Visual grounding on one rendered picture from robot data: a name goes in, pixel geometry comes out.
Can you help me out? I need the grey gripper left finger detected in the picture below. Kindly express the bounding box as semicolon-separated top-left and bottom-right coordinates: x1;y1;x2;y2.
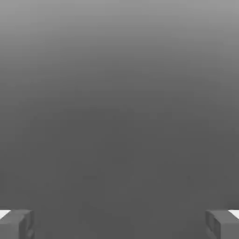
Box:
0;209;35;239

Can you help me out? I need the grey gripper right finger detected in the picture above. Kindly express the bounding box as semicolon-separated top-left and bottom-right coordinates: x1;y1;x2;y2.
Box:
204;209;239;239

